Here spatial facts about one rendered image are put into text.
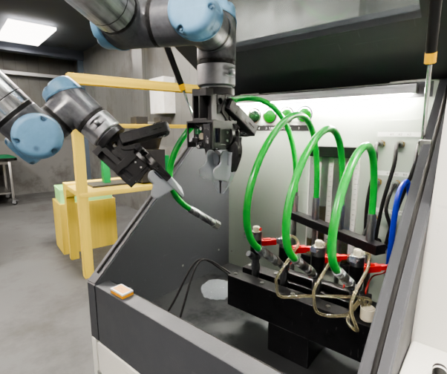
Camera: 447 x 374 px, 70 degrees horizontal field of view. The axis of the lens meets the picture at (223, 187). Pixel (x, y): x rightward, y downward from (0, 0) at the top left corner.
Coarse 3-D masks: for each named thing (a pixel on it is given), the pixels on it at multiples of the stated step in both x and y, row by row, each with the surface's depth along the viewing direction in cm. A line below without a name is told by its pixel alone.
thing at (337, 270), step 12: (360, 144) 58; (360, 156) 55; (372, 156) 63; (348, 168) 53; (372, 168) 65; (348, 180) 52; (372, 180) 66; (336, 192) 52; (372, 192) 67; (336, 204) 51; (372, 204) 67; (336, 216) 51; (372, 216) 67; (336, 228) 50; (372, 228) 68; (372, 240) 68; (336, 264) 52; (336, 276) 55; (348, 276) 58; (348, 288) 61
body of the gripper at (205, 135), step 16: (192, 96) 61; (208, 96) 63; (224, 96) 63; (192, 112) 62; (208, 112) 62; (224, 112) 63; (208, 128) 60; (224, 128) 61; (192, 144) 65; (208, 144) 60; (224, 144) 62
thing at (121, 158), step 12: (108, 132) 68; (120, 132) 72; (108, 144) 70; (120, 144) 71; (108, 156) 70; (120, 156) 71; (132, 156) 69; (120, 168) 69; (132, 168) 70; (144, 168) 70; (132, 180) 69
